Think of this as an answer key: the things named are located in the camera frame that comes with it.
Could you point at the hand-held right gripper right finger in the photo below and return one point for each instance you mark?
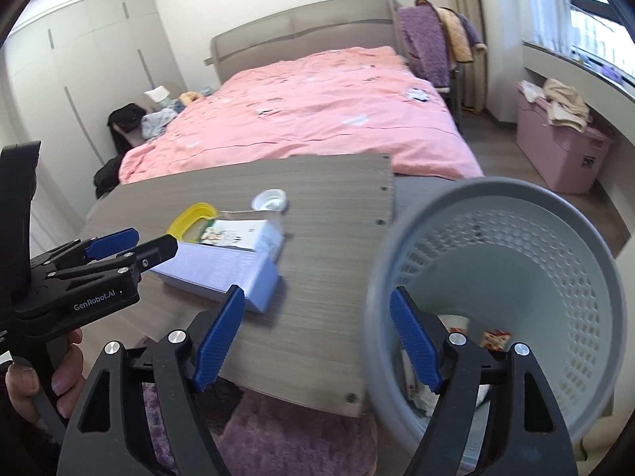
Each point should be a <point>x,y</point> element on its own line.
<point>416,342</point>

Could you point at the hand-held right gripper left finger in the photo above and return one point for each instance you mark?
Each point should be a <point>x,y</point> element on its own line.
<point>218,342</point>

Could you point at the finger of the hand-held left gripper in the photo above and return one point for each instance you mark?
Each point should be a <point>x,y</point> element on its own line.
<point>154,253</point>
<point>116,243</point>

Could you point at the white lined paper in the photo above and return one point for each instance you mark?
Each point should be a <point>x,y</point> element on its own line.
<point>421,396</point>

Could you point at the lavender cardboard box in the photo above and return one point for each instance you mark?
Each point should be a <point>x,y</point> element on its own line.
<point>218,270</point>

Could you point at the red and white snack wrapper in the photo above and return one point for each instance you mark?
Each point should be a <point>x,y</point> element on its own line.
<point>497,339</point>

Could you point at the white and green box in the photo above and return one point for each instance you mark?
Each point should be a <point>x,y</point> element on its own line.
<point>238,233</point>

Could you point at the grey perforated plastic basket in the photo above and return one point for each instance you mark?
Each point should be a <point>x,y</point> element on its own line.
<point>545,267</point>

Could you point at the person's left hand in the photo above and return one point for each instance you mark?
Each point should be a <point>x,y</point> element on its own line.
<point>64,382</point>

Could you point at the black cloth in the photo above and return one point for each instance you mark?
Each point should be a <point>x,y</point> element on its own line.
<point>108,176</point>

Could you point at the black bag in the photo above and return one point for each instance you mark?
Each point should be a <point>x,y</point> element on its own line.
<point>126,118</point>

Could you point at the blue white clothes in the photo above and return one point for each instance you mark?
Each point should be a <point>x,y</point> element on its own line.
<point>158,123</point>

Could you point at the purple fluffy rug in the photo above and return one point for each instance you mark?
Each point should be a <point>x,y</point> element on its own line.
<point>297,446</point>

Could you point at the yellow plush toy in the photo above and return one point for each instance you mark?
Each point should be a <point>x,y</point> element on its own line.
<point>189,97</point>

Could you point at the white wardrobe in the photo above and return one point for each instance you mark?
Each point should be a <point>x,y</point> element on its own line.
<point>74,69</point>

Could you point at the bed with pink blanket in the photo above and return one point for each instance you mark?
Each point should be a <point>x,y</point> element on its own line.
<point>307,109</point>

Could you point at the pink storage box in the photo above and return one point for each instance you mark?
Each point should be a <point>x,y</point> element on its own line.
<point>560,158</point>

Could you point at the dark chair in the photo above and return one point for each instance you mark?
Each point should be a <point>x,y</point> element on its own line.
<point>456,94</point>

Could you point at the grey bed headboard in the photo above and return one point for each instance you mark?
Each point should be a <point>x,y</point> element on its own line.
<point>307,29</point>

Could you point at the white pink cloth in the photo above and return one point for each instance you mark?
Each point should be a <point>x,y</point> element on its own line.
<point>531,93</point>

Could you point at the beige cloth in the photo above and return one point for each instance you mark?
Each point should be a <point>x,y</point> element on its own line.
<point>565,104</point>

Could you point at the purple quilted jacket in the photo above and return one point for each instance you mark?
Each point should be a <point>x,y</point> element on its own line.
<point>424,39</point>

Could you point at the orange beige garment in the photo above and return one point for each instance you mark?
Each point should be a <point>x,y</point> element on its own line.
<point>454,34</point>

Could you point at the grey window ledge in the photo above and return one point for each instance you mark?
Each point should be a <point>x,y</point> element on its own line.
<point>550,59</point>

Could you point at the small purple item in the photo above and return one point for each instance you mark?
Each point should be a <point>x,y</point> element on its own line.
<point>611,71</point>

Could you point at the barred window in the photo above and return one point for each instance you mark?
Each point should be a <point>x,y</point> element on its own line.
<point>603,25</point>

